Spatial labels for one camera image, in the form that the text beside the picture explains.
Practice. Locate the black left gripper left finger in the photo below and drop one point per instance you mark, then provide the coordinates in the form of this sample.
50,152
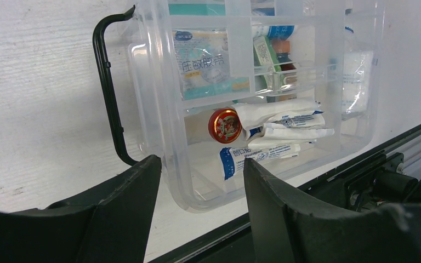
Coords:
109,222

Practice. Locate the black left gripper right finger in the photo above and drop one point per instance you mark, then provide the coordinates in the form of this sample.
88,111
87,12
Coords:
289,225

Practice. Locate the blue white wipe packets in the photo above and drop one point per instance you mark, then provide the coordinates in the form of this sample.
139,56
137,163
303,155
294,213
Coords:
273,131

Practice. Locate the small red round cap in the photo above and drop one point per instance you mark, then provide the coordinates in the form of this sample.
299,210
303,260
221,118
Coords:
224,125

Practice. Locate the clear plastic medicine box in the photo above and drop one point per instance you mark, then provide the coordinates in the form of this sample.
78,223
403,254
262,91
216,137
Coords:
204,192

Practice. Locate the white bandage roll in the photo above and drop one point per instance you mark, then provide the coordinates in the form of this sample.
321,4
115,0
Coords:
357,71

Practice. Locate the teal packet of supplies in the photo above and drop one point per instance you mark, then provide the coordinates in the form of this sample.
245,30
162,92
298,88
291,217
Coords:
204,63

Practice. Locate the small green box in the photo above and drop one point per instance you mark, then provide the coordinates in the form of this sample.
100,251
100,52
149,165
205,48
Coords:
268,81

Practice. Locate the brown bottle orange label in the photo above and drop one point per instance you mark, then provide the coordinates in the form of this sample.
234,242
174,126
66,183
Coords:
282,49

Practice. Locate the white bottle blue label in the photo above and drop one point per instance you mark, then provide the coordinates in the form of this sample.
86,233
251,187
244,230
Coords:
271,32

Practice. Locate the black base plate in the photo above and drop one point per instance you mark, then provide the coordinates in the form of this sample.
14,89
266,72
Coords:
364,183

